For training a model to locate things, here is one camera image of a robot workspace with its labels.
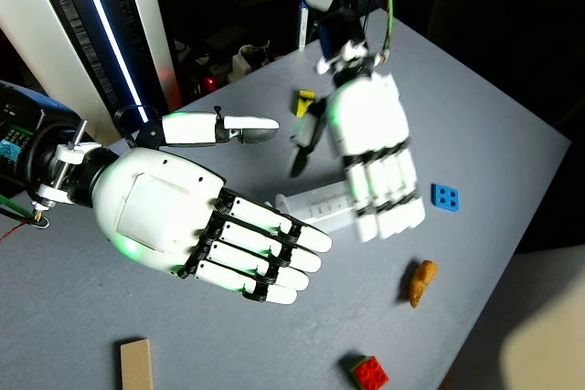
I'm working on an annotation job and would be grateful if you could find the green toy brick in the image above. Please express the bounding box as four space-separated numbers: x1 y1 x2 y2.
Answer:
348 355 369 386

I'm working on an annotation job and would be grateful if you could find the plain wooden block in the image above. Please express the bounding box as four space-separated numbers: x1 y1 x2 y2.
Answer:
120 338 154 390

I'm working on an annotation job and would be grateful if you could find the white container with cables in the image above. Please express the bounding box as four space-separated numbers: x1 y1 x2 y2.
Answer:
231 45 271 86

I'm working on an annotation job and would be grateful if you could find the yellow toy block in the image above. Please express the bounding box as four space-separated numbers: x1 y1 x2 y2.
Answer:
292 90 317 119

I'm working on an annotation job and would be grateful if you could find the blue block with holes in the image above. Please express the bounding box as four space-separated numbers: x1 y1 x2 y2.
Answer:
431 183 461 214

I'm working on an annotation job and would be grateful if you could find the large clear plastic syringe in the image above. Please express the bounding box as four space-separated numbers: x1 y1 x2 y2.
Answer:
274 179 367 232

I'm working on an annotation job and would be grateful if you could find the brown toy food piece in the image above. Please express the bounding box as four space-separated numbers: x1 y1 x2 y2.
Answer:
408 259 439 310

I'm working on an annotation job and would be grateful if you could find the white column with light strip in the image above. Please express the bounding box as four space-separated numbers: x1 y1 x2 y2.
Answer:
0 0 179 147

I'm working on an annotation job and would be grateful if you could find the red toy brick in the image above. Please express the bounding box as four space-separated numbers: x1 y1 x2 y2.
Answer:
354 355 390 390

